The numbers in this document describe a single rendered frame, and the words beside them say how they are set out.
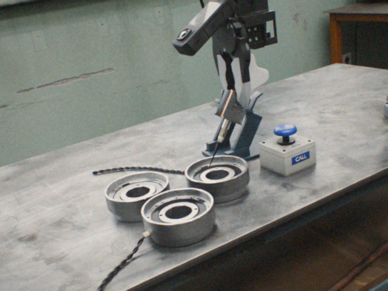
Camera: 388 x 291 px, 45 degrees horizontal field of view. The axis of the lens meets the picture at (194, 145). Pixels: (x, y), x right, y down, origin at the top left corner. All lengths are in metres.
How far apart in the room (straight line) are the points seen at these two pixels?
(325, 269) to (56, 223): 0.54
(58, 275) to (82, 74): 1.73
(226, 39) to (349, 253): 0.53
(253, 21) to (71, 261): 0.45
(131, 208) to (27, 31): 1.62
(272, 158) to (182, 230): 0.25
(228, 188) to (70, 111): 1.68
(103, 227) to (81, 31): 1.65
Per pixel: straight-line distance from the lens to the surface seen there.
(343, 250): 1.06
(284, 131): 0.80
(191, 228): 0.63
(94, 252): 0.69
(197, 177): 0.77
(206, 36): 0.73
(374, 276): 0.99
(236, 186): 0.73
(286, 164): 0.79
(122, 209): 0.72
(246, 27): 0.75
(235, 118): 0.79
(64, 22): 2.28
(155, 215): 0.68
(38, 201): 0.90
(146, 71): 2.43
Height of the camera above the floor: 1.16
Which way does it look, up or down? 21 degrees down
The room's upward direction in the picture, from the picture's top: 9 degrees counter-clockwise
